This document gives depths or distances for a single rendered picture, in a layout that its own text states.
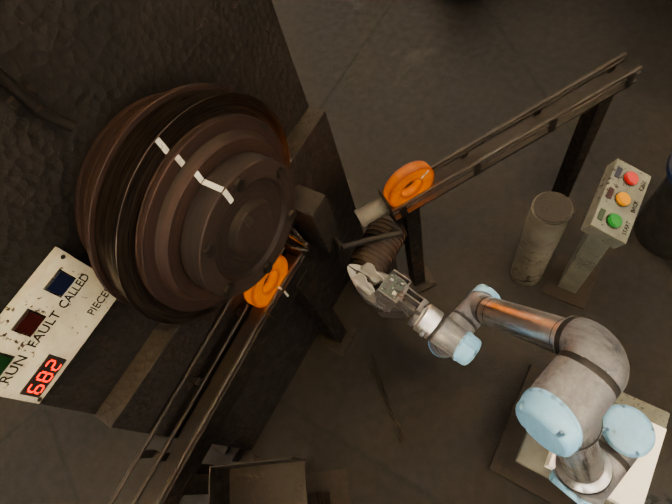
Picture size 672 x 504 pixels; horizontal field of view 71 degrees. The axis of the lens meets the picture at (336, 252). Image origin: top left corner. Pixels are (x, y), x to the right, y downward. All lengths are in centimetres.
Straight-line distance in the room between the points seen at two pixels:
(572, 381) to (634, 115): 181
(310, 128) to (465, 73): 145
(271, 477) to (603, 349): 82
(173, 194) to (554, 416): 73
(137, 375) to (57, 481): 125
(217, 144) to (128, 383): 62
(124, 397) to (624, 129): 222
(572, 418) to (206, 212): 69
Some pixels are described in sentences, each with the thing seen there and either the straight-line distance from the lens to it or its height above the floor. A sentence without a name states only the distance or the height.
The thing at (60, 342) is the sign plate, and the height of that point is 111.
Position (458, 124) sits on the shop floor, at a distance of 243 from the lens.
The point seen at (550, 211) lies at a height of 52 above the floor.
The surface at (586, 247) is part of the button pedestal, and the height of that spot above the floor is 37.
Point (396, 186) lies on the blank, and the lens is 131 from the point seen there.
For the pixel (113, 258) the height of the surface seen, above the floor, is 126.
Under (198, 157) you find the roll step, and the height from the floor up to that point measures 128.
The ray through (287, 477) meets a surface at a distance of 130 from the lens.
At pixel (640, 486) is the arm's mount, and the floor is 36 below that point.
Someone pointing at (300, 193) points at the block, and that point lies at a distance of 131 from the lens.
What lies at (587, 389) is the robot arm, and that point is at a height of 98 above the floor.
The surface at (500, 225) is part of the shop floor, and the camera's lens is 212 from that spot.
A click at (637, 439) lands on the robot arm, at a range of 134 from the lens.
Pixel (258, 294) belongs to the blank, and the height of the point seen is 76.
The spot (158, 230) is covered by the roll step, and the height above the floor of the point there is 125.
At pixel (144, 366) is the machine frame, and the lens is 120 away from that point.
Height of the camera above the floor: 185
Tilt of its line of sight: 62 degrees down
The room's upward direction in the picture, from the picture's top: 25 degrees counter-clockwise
